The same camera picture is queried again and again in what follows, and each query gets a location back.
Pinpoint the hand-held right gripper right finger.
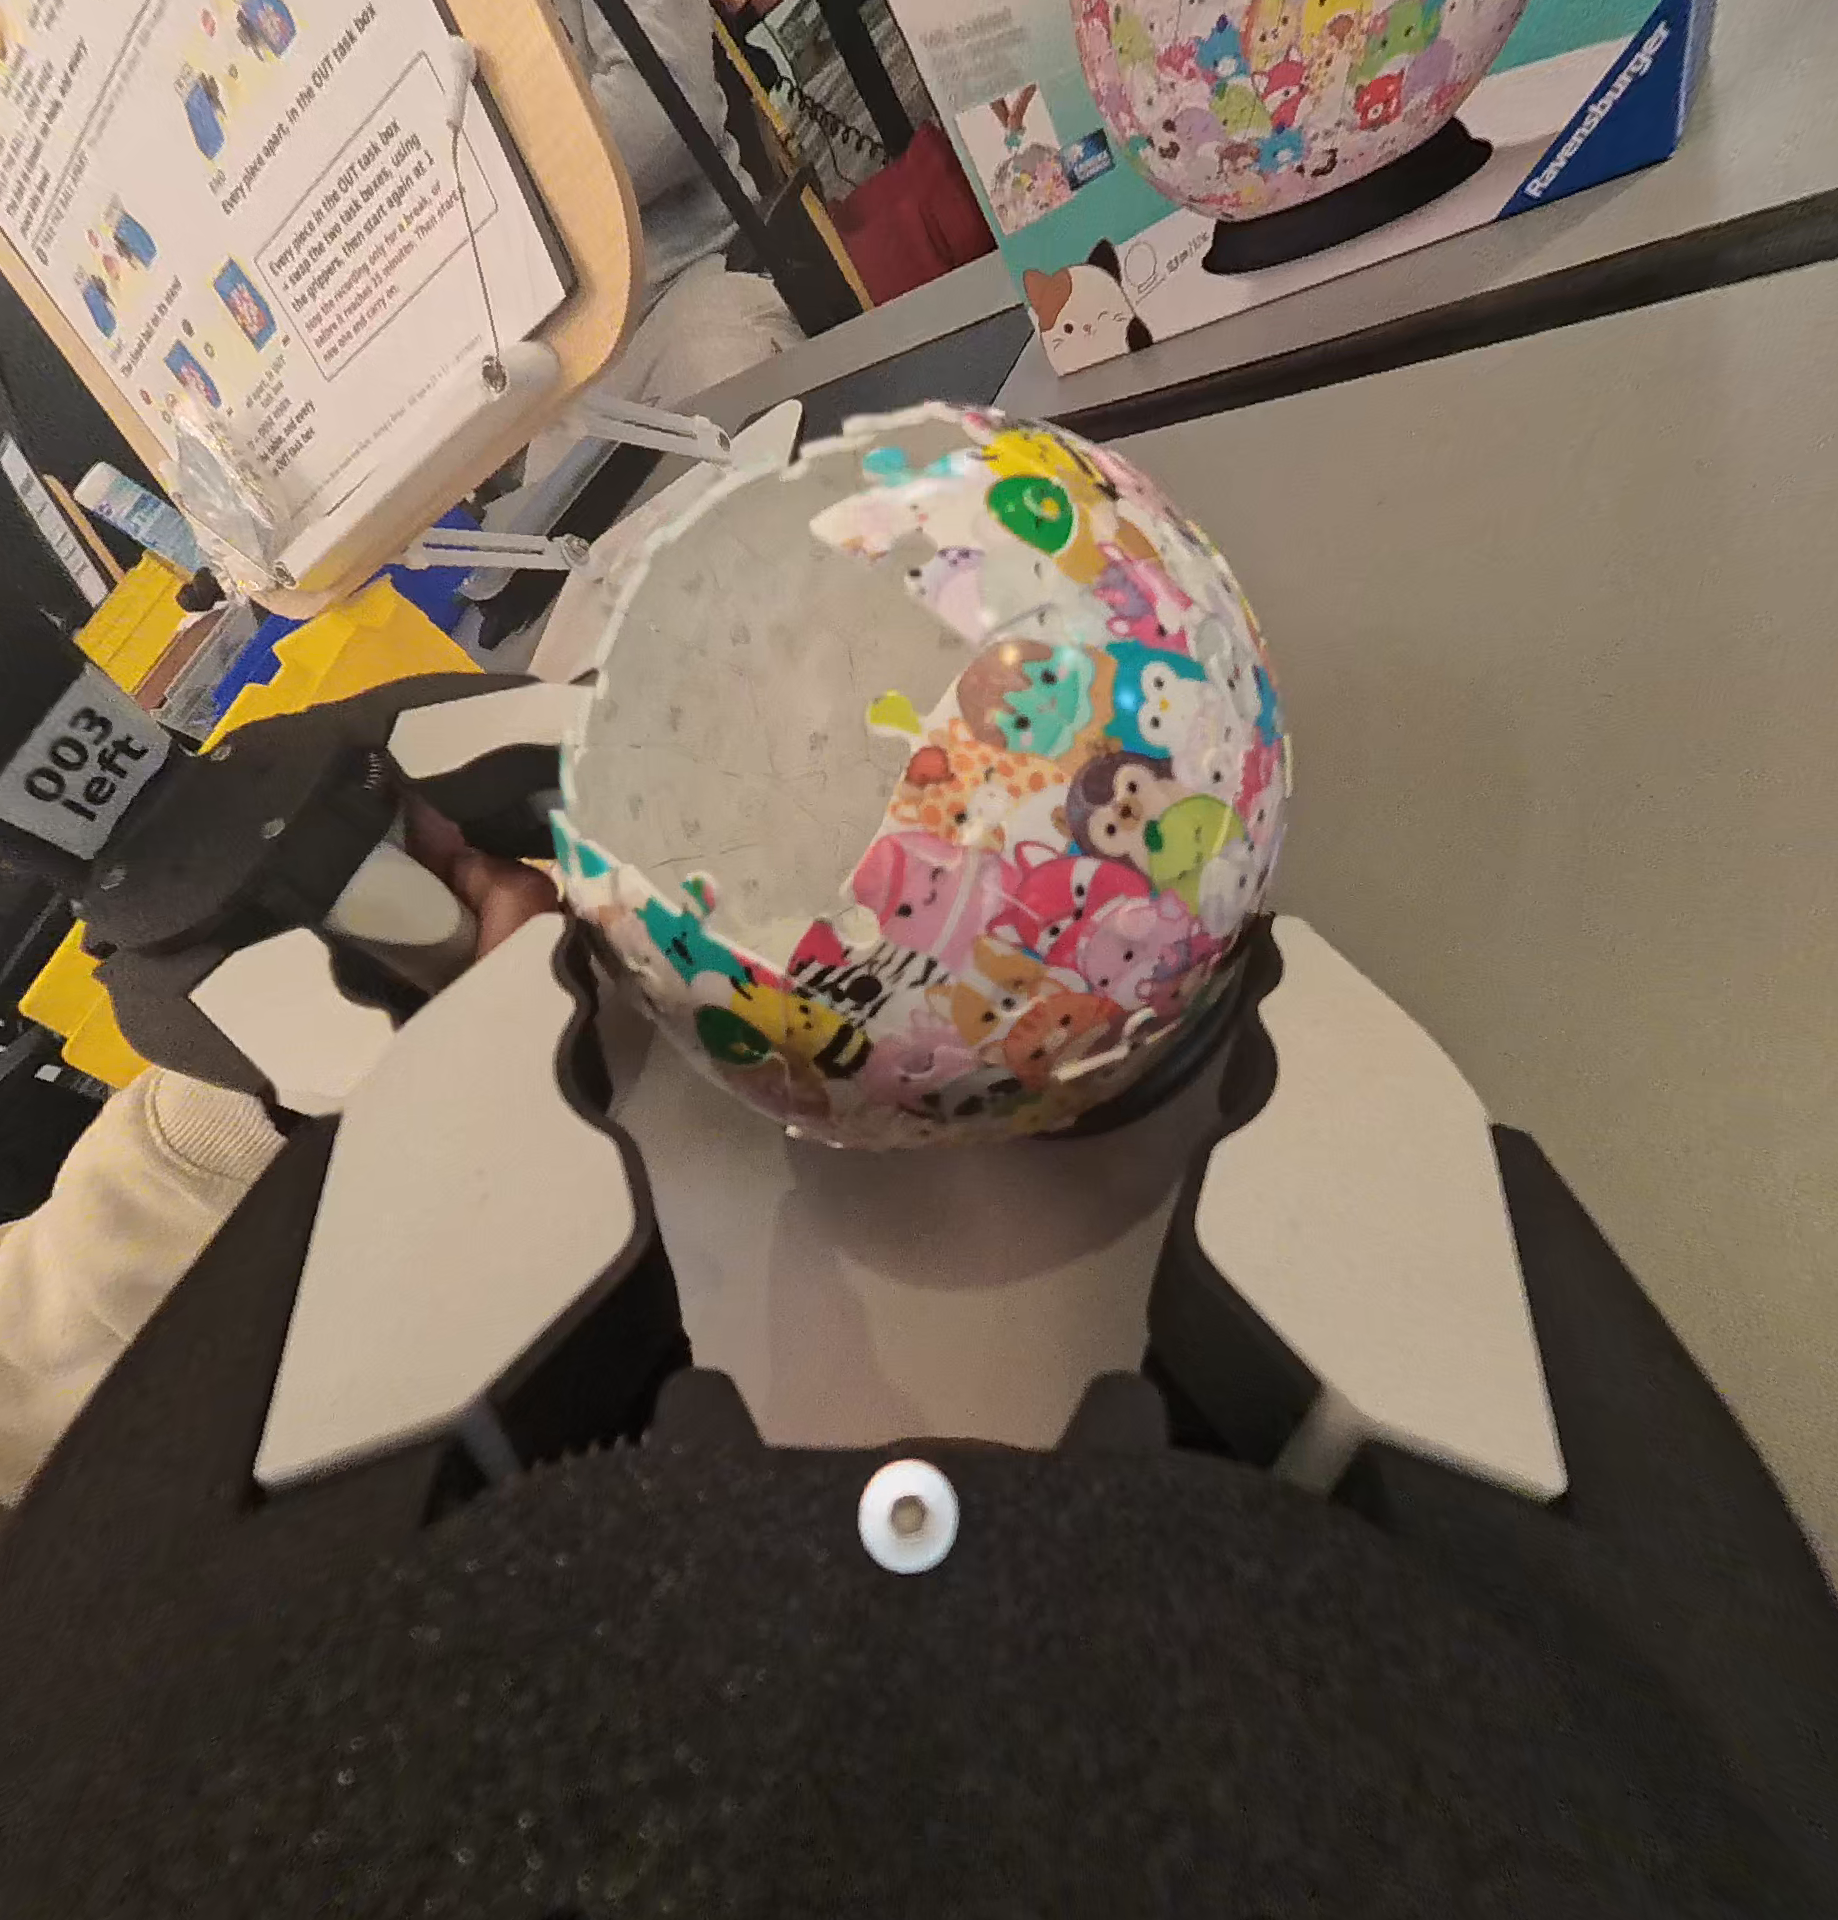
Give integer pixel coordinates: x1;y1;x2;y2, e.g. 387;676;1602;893
1158;914;1572;1503

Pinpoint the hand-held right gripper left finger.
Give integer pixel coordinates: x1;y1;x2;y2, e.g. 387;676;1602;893
252;905;663;1490

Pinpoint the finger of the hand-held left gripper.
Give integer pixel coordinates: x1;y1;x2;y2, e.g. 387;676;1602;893
188;899;458;1124
393;677;583;863

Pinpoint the colourful puzzle ball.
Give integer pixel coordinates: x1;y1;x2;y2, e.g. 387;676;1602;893
548;402;1288;1148

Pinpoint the person's left forearm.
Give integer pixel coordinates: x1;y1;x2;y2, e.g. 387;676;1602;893
0;1067;295;1569

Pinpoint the cardboard puzzle box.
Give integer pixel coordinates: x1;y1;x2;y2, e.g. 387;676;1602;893
888;0;1718;377

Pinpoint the person's left hand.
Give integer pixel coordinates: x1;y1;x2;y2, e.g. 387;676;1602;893
401;794;563;998

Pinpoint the yellow plastic bin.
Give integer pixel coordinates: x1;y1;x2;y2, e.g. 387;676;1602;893
20;917;157;1088
75;557;487;753

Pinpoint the printed task sheet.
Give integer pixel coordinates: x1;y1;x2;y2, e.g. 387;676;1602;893
0;0;579;586

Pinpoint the wooden document holder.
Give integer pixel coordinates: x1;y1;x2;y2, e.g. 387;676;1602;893
0;0;740;620

